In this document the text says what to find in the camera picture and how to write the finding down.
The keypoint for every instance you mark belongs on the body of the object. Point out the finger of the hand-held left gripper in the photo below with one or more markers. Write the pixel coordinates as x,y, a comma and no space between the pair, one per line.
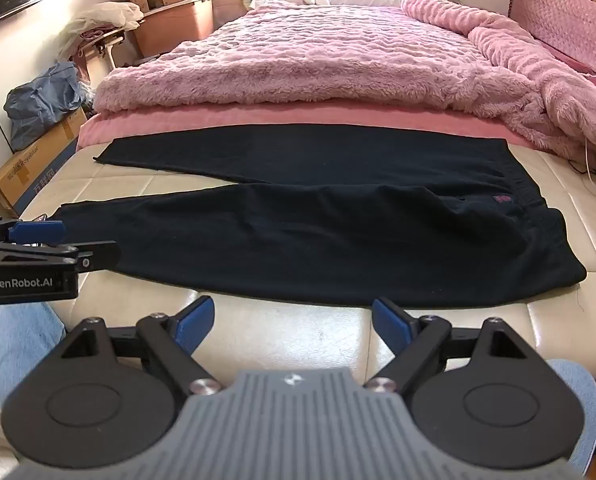
35,231
95,255

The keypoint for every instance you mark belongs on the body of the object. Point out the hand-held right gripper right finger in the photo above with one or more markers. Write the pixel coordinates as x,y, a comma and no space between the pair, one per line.
390,322

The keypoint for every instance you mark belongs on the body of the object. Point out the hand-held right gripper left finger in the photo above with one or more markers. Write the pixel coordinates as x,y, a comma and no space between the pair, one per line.
198,321

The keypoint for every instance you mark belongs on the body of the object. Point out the black pants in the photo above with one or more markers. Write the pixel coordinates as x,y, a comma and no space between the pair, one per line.
328,240

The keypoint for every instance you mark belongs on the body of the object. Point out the person's left leg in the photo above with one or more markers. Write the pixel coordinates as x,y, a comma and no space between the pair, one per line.
25,345

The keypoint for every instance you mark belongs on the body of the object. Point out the person's leg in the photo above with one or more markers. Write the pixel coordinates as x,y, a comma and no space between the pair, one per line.
25,345
580,390

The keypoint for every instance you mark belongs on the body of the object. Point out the brown cardboard box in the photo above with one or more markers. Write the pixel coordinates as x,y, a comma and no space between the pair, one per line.
33,165

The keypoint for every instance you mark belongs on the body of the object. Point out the blue fabric bag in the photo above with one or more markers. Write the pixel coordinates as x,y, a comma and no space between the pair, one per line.
40,100

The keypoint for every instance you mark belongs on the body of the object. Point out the pink bed sheet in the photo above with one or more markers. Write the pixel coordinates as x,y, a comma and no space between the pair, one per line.
203,115

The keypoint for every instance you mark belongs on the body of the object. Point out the wooden folding table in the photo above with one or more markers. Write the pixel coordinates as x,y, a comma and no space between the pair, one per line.
100,45

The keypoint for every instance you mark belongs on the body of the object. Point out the person's right leg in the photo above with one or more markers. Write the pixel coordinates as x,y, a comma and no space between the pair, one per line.
580,390

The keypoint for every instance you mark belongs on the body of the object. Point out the white crumpled cloth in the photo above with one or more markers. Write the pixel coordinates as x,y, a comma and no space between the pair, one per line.
103,17

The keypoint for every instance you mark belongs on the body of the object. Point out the brown plastic storage box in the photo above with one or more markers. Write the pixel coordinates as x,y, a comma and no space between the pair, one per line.
178,27

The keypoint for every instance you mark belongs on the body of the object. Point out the pink fluffy blanket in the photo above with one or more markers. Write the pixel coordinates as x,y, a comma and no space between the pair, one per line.
303,60

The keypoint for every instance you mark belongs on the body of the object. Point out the pink quilted headboard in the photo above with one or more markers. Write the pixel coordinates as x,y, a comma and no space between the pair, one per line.
567,20

